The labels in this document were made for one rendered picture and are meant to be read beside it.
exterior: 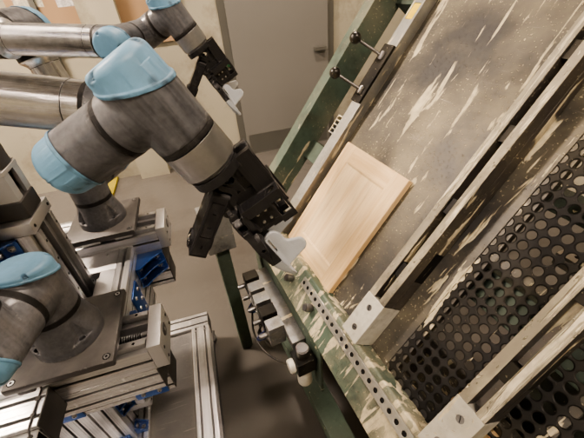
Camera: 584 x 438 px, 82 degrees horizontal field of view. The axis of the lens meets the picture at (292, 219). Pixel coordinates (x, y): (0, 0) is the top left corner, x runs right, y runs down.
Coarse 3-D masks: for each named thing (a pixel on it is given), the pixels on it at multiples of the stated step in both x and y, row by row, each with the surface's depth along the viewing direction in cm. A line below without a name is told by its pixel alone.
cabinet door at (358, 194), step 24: (336, 168) 115; (360, 168) 107; (384, 168) 99; (336, 192) 112; (360, 192) 104; (384, 192) 97; (312, 216) 118; (336, 216) 109; (360, 216) 102; (384, 216) 95; (312, 240) 115; (336, 240) 106; (360, 240) 99; (312, 264) 112; (336, 264) 103
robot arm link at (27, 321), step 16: (0, 304) 58; (16, 304) 61; (0, 320) 56; (16, 320) 59; (32, 320) 62; (0, 336) 56; (16, 336) 58; (32, 336) 62; (0, 352) 55; (16, 352) 58; (0, 368) 55; (16, 368) 58; (0, 384) 57
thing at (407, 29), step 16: (416, 0) 105; (432, 0) 103; (416, 16) 104; (400, 32) 107; (400, 48) 107; (384, 80) 111; (368, 96) 112; (352, 112) 114; (336, 128) 118; (352, 128) 115; (336, 144) 116; (320, 160) 120; (320, 176) 121; (304, 192) 122; (288, 208) 127; (304, 208) 125
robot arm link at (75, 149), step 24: (72, 120) 35; (96, 120) 34; (48, 144) 36; (72, 144) 35; (96, 144) 35; (48, 168) 37; (72, 168) 36; (96, 168) 37; (120, 168) 39; (72, 192) 39
